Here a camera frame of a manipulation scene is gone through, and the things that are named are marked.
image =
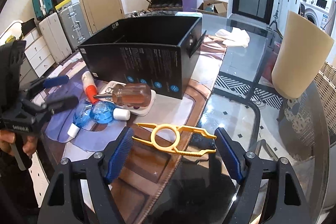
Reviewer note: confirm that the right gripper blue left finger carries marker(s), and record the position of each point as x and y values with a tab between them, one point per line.
116	154

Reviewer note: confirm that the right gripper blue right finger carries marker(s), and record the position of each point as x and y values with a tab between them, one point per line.
232	154

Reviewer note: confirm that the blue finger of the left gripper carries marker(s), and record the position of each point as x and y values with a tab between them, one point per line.
55	81
63	104

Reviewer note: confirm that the white glue bottle orange cap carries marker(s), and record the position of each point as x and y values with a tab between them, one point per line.
89	87

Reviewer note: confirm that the blue liquid bottle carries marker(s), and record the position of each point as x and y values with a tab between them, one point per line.
104	112
80	118

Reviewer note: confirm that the white remote control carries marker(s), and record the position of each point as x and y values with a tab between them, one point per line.
139	111

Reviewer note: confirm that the amber handle screwdriver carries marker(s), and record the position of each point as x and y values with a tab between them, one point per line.
131	95

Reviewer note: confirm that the white drawer cabinet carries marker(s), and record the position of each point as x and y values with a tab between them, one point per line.
38	58

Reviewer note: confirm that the white suitcase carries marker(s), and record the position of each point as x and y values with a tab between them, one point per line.
55	38

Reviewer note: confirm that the anime print desk mat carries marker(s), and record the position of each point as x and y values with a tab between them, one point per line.
77	189

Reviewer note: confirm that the silver suitcase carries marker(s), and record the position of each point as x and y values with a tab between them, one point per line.
74	25

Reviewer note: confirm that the black cardboard box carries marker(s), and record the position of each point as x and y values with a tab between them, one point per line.
160	51

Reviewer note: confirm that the white crumpled cloth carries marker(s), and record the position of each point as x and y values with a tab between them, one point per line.
235	38

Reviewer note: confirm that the wicker basket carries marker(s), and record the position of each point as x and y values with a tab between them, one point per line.
325	81

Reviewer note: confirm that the beige cylindrical tumbler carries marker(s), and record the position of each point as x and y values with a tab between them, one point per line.
304	49

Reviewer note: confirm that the open cardboard box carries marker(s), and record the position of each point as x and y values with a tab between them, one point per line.
213	7

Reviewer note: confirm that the white washing machine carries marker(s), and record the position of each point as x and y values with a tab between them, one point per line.
321	13

